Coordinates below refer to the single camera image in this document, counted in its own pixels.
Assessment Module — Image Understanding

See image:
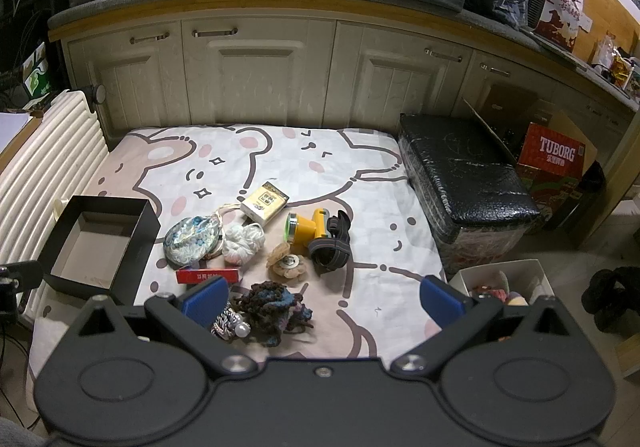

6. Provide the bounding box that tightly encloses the red blue card box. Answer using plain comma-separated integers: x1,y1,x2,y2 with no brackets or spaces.
176,267,240,285

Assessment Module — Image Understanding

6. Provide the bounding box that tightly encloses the black white striped scrunchie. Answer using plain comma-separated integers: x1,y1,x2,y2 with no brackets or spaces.
210,305,252,342

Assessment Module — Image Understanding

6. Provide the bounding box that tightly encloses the blue floral fabric pouch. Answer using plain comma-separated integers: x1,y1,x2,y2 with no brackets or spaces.
163,215,222,267

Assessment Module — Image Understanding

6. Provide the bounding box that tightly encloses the brown blue crochet item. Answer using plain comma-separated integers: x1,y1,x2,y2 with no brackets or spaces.
231,281,314,347

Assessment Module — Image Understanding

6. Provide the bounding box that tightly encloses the white yarn ball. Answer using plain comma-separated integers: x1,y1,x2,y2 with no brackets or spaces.
221,222,266,266

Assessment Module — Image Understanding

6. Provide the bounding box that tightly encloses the beige flower hair clip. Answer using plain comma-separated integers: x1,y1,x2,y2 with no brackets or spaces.
266,242,307,281

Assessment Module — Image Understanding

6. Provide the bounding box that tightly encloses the yellow headlamp with strap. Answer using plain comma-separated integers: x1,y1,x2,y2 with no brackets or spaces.
284,207,352,271

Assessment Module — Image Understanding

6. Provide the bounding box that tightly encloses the white plastic bin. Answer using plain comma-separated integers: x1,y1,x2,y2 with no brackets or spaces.
449,259,554,306

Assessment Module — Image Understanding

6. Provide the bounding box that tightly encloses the black open storage box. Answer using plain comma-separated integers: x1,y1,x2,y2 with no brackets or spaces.
38,196,160,305

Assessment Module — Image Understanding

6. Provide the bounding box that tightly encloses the black wrapped ottoman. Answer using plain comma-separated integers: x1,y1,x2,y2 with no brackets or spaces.
398,113,540,278

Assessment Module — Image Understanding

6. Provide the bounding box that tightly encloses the bear print bed mat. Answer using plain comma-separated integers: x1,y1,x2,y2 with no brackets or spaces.
27,123,447,380

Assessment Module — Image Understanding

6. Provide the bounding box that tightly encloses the white ribbed suitcase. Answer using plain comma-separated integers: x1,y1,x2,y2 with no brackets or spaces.
1,90,108,264

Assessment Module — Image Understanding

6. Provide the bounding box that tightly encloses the red Tuborg carton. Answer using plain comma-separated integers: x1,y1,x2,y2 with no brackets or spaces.
516,112,598,222

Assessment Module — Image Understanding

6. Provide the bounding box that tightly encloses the green white carton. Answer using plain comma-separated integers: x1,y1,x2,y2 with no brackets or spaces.
22,43,52,100

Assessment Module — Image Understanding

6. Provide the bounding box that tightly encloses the white cabinet row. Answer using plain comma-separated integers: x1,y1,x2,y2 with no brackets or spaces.
49,0,638,161

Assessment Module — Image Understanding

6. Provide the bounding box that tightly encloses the red white gift box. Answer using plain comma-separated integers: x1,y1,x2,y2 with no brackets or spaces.
528,0,585,52

